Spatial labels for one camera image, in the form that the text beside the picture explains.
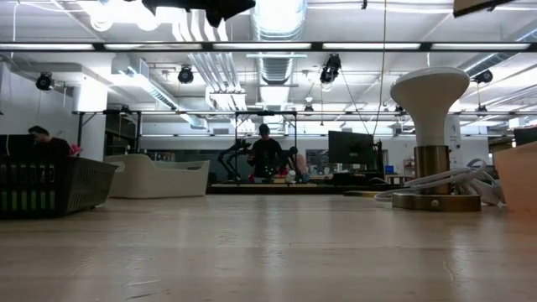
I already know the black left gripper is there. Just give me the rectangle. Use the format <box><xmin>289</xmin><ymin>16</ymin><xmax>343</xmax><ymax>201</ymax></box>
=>
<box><xmin>141</xmin><ymin>0</ymin><xmax>257</xmax><ymax>29</ymax></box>

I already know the white bulb brass lamp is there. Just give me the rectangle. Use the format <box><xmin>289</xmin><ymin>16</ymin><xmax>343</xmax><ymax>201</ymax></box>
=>
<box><xmin>389</xmin><ymin>66</ymin><xmax>482</xmax><ymax>213</ymax></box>

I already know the black background robot station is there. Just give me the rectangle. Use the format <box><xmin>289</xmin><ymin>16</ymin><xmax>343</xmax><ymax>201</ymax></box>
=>
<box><xmin>209</xmin><ymin>111</ymin><xmax>320</xmax><ymax>185</ymax></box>

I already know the person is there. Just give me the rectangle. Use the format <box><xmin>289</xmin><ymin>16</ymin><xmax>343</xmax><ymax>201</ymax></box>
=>
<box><xmin>27</xmin><ymin>125</ymin><xmax>73</xmax><ymax>159</ymax></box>
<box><xmin>247</xmin><ymin>123</ymin><xmax>284</xmax><ymax>184</ymax></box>

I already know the white plastic bin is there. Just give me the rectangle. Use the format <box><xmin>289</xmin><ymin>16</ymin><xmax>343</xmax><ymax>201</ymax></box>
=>
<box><xmin>104</xmin><ymin>153</ymin><xmax>211</xmax><ymax>200</ymax></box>

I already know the black monitor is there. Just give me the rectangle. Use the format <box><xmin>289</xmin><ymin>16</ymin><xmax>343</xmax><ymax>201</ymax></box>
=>
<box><xmin>328</xmin><ymin>130</ymin><xmax>376</xmax><ymax>171</ymax></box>
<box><xmin>0</xmin><ymin>133</ymin><xmax>34</xmax><ymax>159</ymax></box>

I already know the black mesh basket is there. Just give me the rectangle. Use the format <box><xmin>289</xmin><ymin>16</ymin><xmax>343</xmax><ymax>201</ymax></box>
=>
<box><xmin>0</xmin><ymin>155</ymin><xmax>119</xmax><ymax>219</ymax></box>

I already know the orange translucent folder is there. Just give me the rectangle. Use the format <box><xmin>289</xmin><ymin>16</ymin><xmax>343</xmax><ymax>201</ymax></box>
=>
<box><xmin>493</xmin><ymin>140</ymin><xmax>537</xmax><ymax>213</ymax></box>

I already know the black overhead camera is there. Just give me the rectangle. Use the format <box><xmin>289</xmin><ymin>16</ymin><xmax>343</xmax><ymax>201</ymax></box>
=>
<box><xmin>319</xmin><ymin>53</ymin><xmax>342</xmax><ymax>84</ymax></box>

